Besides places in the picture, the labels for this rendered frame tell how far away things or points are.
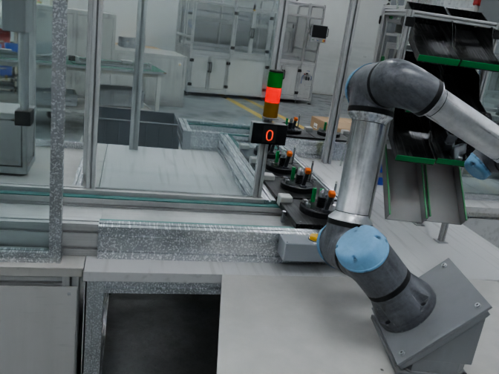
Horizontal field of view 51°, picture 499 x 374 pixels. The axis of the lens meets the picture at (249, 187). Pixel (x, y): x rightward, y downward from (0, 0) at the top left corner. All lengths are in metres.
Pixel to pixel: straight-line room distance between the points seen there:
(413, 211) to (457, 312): 0.66
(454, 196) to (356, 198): 0.70
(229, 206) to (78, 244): 0.54
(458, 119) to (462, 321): 0.46
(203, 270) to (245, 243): 0.15
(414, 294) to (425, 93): 0.46
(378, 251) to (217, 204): 0.76
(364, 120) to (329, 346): 0.55
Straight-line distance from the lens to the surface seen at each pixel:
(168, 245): 1.55
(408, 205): 1.87
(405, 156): 1.78
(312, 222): 1.70
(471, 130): 1.35
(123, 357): 2.63
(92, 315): 1.58
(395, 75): 1.26
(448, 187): 1.99
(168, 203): 1.79
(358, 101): 1.35
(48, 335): 1.63
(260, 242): 1.59
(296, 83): 11.48
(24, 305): 1.59
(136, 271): 1.50
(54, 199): 1.47
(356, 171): 1.34
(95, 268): 1.51
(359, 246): 1.22
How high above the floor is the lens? 1.56
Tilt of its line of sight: 17 degrees down
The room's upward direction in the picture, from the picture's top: 8 degrees clockwise
